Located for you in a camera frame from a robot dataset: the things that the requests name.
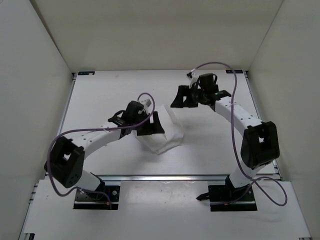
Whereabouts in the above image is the blue corner label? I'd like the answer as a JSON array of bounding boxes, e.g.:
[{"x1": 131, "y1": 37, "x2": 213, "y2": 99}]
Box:
[
  {"x1": 77, "y1": 71, "x2": 95, "y2": 76},
  {"x1": 225, "y1": 69, "x2": 243, "y2": 74}
]

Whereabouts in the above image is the aluminium front rail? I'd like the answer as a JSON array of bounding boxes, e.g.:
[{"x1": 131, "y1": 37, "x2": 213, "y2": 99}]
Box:
[{"x1": 44, "y1": 174, "x2": 283, "y2": 183}]

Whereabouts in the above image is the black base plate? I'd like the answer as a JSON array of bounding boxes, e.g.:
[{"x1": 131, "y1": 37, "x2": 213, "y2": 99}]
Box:
[
  {"x1": 196, "y1": 185, "x2": 258, "y2": 212},
  {"x1": 73, "y1": 182, "x2": 121, "y2": 210}
]

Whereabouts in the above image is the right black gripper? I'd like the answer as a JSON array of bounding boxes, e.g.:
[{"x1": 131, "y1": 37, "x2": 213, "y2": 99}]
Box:
[{"x1": 170, "y1": 86, "x2": 206, "y2": 109}]

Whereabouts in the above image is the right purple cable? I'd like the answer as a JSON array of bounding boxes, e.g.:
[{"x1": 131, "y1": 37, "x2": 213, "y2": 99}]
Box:
[{"x1": 196, "y1": 61, "x2": 288, "y2": 207}]

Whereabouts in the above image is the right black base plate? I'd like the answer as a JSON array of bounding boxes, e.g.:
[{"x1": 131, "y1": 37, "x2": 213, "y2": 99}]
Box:
[{"x1": 196, "y1": 185, "x2": 258, "y2": 212}]

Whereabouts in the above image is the purple cable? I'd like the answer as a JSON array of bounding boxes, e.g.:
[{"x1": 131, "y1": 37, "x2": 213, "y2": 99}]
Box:
[
  {"x1": 48, "y1": 92, "x2": 157, "y2": 197},
  {"x1": 196, "y1": 61, "x2": 288, "y2": 207}
]

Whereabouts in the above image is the left blue corner label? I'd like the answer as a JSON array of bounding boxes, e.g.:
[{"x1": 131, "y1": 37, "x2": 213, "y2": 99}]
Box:
[{"x1": 77, "y1": 71, "x2": 95, "y2": 76}]

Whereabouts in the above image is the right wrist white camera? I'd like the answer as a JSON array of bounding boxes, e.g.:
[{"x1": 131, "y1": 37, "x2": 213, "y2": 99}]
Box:
[{"x1": 186, "y1": 68, "x2": 199, "y2": 89}]

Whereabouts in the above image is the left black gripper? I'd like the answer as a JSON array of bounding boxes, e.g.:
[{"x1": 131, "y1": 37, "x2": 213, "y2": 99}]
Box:
[{"x1": 133, "y1": 110, "x2": 165, "y2": 135}]

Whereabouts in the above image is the right blue corner label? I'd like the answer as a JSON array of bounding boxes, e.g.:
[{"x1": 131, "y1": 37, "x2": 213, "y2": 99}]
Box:
[{"x1": 225, "y1": 69, "x2": 243, "y2": 74}]

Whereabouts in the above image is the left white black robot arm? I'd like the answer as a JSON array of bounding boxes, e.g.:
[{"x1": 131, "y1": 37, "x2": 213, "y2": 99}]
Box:
[{"x1": 44, "y1": 100, "x2": 165, "y2": 199}]

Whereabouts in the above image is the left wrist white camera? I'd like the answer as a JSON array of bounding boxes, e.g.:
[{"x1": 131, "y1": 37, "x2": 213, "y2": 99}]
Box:
[{"x1": 139, "y1": 98, "x2": 152, "y2": 109}]

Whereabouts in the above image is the wrist white camera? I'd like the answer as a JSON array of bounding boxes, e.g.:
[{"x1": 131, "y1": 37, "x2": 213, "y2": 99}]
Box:
[
  {"x1": 139, "y1": 98, "x2": 152, "y2": 109},
  {"x1": 186, "y1": 68, "x2": 199, "y2": 89}
]

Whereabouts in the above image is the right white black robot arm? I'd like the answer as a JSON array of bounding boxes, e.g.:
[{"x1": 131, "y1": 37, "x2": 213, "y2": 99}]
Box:
[{"x1": 170, "y1": 72, "x2": 280, "y2": 200}]

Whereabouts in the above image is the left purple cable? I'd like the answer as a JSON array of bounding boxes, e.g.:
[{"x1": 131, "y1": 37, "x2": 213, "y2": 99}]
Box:
[{"x1": 48, "y1": 92, "x2": 157, "y2": 197}]

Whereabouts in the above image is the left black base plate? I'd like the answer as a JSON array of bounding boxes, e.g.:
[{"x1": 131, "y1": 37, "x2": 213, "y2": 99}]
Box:
[{"x1": 73, "y1": 182, "x2": 121, "y2": 210}]

